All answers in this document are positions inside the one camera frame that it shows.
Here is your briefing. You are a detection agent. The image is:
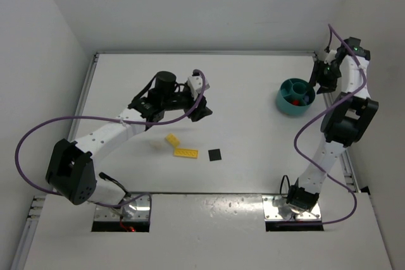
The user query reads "black square lego plate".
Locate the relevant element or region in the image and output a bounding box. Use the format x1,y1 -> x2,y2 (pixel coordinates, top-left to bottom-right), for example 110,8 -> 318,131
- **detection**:
208,149 -> 221,161

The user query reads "white lego piece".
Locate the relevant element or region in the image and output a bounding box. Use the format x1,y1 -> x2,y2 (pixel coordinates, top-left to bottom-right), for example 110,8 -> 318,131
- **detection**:
149,140 -> 163,150

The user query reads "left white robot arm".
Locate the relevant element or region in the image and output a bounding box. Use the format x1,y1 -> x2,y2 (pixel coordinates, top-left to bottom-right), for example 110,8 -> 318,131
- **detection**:
46,70 -> 212,208

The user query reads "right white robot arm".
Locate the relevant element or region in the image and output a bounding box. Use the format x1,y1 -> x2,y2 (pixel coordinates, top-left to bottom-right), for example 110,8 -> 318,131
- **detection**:
286,37 -> 379,213

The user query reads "teal round divided container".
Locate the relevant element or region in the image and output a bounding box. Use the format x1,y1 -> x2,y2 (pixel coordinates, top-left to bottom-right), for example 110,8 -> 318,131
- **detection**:
275,78 -> 316,116

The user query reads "yellow lego slope brick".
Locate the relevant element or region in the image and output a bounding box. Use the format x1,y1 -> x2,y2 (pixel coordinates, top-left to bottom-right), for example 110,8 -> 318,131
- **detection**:
165,133 -> 180,149

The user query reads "yellow long lego plate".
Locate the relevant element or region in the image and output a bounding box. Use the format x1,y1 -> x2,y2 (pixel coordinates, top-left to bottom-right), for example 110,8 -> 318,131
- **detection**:
173,148 -> 199,159

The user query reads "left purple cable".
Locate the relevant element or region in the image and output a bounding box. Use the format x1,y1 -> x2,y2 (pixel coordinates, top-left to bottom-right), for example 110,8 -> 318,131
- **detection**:
15,69 -> 210,209

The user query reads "purple cable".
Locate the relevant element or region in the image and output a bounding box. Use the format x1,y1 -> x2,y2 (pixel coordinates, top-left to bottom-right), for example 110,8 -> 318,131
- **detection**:
15,69 -> 210,209
294,23 -> 368,226

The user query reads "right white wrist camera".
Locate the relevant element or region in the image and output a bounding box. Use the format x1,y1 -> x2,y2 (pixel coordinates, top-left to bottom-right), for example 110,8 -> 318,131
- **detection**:
324,49 -> 337,64

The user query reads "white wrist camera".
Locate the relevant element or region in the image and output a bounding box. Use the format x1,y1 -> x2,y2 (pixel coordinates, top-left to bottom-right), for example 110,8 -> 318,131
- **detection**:
324,49 -> 337,64
187,76 -> 203,100

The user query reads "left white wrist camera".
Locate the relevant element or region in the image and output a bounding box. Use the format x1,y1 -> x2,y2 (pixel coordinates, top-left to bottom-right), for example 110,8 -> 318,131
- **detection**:
187,76 -> 203,100

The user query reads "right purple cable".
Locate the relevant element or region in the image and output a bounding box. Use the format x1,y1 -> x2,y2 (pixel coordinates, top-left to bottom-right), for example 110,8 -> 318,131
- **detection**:
294,23 -> 368,226

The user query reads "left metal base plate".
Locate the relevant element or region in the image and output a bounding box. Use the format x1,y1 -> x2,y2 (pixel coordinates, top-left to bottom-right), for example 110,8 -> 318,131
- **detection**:
94,195 -> 151,222

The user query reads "metal base plate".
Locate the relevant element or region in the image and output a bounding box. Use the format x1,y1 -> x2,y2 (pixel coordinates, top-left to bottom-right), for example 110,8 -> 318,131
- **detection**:
262,195 -> 321,222
94,195 -> 151,222

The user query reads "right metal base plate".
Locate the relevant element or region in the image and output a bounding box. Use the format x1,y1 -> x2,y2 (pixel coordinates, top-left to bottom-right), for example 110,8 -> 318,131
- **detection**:
262,195 -> 321,222

